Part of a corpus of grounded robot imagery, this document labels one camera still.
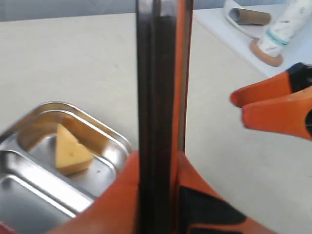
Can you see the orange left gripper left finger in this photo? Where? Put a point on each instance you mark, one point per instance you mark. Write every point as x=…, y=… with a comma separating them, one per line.
x=115, y=211

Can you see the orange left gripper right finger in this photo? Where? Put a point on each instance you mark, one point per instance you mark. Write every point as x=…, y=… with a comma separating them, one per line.
x=200, y=210

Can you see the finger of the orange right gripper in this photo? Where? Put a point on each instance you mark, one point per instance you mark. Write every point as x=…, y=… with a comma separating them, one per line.
x=290, y=114
x=292, y=80

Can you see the yellow toy cheese wedge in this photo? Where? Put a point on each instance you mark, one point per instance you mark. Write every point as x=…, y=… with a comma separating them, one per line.
x=71, y=156

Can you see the dark transparent box lid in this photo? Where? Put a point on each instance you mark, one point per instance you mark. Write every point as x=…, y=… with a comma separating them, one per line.
x=163, y=37

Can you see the red toy sausage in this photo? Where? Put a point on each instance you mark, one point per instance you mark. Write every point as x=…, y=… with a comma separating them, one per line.
x=4, y=229

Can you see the paper towel roll holder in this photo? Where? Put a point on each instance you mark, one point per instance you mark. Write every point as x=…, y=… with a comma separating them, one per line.
x=270, y=46

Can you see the white slipper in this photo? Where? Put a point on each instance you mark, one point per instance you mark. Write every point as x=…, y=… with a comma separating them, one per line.
x=228, y=5

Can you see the stainless steel lunch box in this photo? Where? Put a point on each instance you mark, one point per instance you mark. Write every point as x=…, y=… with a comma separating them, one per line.
x=34, y=196

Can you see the cardboard tube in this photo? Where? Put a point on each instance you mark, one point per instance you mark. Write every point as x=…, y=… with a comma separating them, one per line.
x=245, y=16

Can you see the blue-grey backdrop curtain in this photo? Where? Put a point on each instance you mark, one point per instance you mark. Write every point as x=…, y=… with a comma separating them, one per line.
x=13, y=10

